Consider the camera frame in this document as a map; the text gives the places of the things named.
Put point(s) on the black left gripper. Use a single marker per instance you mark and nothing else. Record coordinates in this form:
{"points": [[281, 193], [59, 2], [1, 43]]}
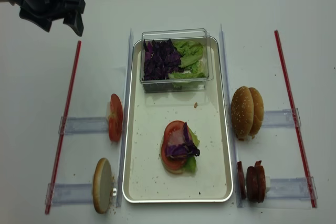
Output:
{"points": [[43, 12]]}

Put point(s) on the purple cabbage leaf piece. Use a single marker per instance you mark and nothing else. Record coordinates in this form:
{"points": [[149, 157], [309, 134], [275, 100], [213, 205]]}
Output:
{"points": [[185, 150]]}

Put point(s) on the white tomato pusher block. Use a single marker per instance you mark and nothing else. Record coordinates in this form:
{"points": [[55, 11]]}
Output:
{"points": [[108, 111]]}

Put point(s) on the upright tomato slice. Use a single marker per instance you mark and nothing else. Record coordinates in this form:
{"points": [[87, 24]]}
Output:
{"points": [[115, 118]]}

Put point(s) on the green lettuce leaves pile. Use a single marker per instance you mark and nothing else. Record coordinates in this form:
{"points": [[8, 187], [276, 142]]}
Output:
{"points": [[191, 66]]}

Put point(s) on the tomato slice on burger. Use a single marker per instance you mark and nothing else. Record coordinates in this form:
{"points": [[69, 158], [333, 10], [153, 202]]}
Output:
{"points": [[174, 125]]}

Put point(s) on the lettuce leaf on burger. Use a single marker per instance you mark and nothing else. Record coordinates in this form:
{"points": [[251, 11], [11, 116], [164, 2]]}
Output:
{"points": [[190, 165]]}

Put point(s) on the front meat patty slice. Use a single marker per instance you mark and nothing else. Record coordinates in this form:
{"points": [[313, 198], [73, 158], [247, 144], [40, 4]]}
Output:
{"points": [[241, 180]]}

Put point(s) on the meat patty slice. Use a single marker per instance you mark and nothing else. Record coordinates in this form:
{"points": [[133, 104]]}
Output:
{"points": [[241, 180], [252, 184], [261, 179]]}

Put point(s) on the rear meat patty slice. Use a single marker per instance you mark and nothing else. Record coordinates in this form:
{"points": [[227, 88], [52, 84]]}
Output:
{"points": [[261, 179]]}

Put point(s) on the middle meat patty slice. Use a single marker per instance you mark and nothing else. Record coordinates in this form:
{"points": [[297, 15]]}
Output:
{"points": [[252, 184]]}

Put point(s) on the purple cabbage leaves pile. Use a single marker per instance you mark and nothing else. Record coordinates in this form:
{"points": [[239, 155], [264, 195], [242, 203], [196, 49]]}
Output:
{"points": [[161, 58]]}

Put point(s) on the left upper clear pusher track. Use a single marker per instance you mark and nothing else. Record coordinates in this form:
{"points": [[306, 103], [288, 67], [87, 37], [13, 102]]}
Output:
{"points": [[88, 125]]}

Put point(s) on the clear pusher track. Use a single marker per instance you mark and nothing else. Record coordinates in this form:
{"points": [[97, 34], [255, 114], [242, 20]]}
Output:
{"points": [[282, 118], [69, 194], [289, 188], [88, 125]]}

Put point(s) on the clear plastic salad box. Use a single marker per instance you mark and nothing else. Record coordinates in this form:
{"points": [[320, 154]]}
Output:
{"points": [[175, 85]]}

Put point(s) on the left clear long divider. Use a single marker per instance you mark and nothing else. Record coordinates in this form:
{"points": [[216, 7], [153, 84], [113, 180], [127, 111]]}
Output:
{"points": [[119, 193]]}

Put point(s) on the clear long divider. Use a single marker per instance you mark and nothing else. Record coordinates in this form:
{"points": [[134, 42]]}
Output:
{"points": [[119, 193], [232, 140]]}

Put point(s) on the pink ham slice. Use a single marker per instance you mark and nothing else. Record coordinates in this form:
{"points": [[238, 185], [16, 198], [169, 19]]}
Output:
{"points": [[176, 138]]}

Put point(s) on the white metal tray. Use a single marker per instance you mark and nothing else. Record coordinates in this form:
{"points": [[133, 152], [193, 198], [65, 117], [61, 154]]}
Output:
{"points": [[145, 178]]}

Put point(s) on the upright bun bottom half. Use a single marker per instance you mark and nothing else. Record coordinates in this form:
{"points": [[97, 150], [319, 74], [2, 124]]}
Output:
{"points": [[102, 186]]}

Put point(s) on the left lower clear pusher track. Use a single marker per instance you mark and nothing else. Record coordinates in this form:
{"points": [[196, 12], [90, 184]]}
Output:
{"points": [[69, 194]]}

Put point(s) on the front sesame bun top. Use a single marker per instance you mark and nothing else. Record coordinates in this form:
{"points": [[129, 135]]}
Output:
{"points": [[242, 112]]}

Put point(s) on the sesame bun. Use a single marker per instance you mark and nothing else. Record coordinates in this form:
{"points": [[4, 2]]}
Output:
{"points": [[242, 112], [258, 112]]}

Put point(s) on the rear sesame bun top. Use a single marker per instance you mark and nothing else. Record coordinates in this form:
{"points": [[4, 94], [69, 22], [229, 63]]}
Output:
{"points": [[258, 112]]}

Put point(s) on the right upper clear pusher track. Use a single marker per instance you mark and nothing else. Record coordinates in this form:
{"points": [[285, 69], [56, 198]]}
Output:
{"points": [[282, 118]]}

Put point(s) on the right clear long divider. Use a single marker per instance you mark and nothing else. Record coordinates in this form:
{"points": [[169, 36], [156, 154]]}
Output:
{"points": [[232, 140]]}

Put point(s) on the white patty pusher block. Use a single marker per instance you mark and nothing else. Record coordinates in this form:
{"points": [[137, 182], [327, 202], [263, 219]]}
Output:
{"points": [[267, 183]]}

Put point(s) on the right lower clear pusher track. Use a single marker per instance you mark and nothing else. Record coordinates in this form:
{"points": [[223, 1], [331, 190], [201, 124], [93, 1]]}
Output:
{"points": [[289, 188]]}

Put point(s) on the left red rail strip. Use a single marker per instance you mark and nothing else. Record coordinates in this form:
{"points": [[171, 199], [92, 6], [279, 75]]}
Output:
{"points": [[51, 186]]}

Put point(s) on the red rail strip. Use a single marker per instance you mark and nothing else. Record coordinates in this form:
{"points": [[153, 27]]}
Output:
{"points": [[51, 186], [311, 190]]}

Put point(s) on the right red rail strip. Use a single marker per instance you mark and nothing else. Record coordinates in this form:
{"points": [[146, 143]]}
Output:
{"points": [[311, 190]]}

